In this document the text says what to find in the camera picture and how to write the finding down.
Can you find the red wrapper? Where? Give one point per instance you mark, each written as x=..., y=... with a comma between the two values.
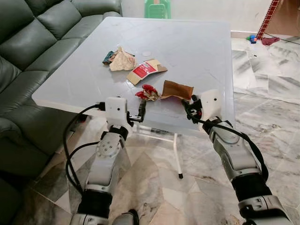
x=149, y=92

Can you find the brown paper bag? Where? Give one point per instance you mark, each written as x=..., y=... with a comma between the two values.
x=176, y=89

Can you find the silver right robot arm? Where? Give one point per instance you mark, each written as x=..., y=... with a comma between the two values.
x=234, y=154

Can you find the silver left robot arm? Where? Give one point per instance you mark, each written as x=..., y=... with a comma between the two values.
x=105, y=159

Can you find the red and tan carton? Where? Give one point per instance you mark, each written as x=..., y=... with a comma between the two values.
x=144, y=70

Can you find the crumpled beige paper wrapper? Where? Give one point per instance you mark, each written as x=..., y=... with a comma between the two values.
x=123, y=61

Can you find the white folding table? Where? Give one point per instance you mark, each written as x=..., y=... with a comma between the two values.
x=187, y=51

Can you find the dark teal wrapper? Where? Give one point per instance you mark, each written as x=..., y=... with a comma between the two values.
x=108, y=57

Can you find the small blue toy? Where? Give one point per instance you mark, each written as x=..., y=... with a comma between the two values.
x=252, y=39

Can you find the green plastic chair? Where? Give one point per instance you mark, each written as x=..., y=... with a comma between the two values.
x=157, y=9

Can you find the grey robot leg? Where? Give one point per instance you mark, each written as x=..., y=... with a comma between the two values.
x=124, y=218

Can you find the dark red cloth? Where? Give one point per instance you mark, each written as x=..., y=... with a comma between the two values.
x=270, y=41

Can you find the red brick pattern pole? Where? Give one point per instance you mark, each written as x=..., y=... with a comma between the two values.
x=267, y=18

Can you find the dark green leather sofa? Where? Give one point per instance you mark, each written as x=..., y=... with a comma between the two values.
x=37, y=42

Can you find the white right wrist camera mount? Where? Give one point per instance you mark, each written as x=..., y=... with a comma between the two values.
x=212, y=104

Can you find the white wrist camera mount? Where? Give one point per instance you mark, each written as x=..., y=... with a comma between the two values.
x=212, y=104
x=115, y=110

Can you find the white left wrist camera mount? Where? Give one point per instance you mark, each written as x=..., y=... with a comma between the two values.
x=115, y=110

